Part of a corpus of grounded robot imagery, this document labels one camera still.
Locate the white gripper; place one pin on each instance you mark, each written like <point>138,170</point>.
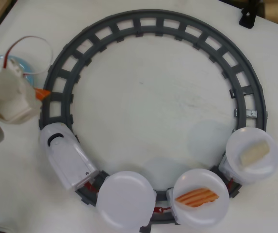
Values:
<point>30,100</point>

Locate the orange salmon nigiri sushi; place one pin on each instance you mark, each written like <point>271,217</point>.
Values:
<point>43,93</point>

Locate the blue round dish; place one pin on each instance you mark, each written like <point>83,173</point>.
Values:
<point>26,68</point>

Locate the white Shinkansen toy locomotive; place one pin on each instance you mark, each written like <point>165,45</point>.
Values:
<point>66,157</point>

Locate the striped pale orange nigiri sushi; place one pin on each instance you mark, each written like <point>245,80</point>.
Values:
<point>197,196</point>

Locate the white squid nigiri sushi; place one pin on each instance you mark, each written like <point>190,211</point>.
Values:
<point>254,154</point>

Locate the grey circular toy train track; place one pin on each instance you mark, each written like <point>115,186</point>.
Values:
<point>67,106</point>

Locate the white round plastic plate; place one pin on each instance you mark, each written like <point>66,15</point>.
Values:
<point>192,179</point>
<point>240,140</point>
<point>125,196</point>

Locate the silver tape strip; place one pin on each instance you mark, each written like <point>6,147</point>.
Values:
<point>251,114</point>

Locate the black clamp stand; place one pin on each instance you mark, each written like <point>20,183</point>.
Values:
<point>248,19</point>

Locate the brown cardboard roll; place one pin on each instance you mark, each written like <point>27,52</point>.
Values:
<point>274,9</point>

